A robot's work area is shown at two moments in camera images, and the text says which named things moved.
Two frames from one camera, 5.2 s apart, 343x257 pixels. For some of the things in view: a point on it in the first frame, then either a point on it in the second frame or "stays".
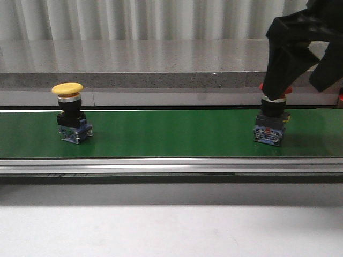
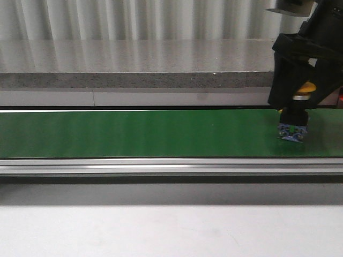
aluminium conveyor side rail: [318, 170] stays
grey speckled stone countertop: [133, 62] stays
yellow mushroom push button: [73, 125] to [293, 125]
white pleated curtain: [64, 20] stays
